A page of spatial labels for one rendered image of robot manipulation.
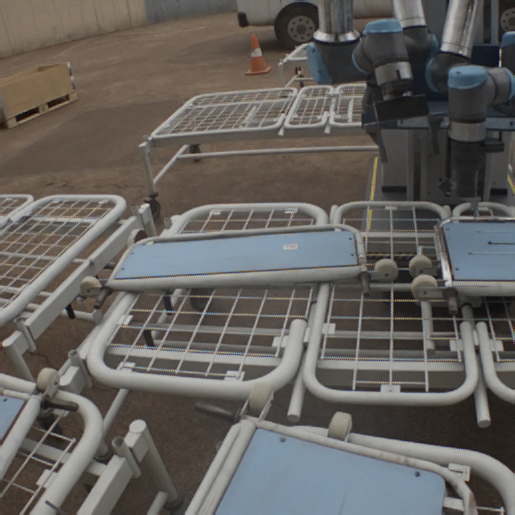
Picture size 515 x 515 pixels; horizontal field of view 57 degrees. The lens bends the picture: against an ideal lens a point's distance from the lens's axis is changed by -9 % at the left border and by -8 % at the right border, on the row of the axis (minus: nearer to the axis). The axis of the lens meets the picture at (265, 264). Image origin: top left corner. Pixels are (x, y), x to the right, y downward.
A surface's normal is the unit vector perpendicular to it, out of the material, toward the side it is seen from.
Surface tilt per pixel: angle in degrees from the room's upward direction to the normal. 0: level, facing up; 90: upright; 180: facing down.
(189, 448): 0
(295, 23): 90
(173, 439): 0
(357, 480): 8
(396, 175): 90
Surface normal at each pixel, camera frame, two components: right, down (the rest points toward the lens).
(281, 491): 0.00, -0.82
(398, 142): -0.23, 0.55
